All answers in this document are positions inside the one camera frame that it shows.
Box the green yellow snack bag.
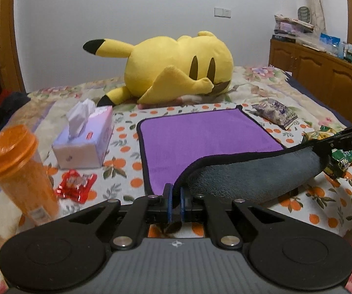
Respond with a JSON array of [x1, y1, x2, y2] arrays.
[[302, 125, 352, 179]]

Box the orange-print white cloth mat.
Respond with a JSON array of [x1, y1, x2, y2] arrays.
[[60, 103, 352, 235]]

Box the orange plastic jar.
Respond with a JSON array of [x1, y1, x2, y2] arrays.
[[0, 125, 59, 226]]

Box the red candy wrapper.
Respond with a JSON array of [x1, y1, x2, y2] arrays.
[[55, 169, 98, 204]]

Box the pink tissue box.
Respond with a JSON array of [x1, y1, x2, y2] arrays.
[[52, 99, 114, 169]]

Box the purple grey microfiber towel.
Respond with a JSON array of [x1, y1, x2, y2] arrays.
[[137, 106, 331, 204]]

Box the white wall switch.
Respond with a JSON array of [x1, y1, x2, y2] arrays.
[[214, 7, 231, 19]]

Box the bottles on cabinet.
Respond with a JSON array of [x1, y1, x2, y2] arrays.
[[319, 33, 352, 64]]

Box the wooden cabinet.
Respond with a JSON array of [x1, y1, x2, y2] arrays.
[[269, 38, 352, 123]]

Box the floral bed blanket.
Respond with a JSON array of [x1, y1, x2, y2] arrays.
[[0, 66, 352, 293]]

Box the stack of books and papers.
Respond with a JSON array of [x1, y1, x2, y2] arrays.
[[272, 6, 314, 43]]

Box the purple white snack packet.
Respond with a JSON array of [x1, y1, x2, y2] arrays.
[[252, 98, 298, 130]]

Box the yellow Pikachu plush toy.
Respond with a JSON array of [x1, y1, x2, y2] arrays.
[[83, 31, 234, 106]]

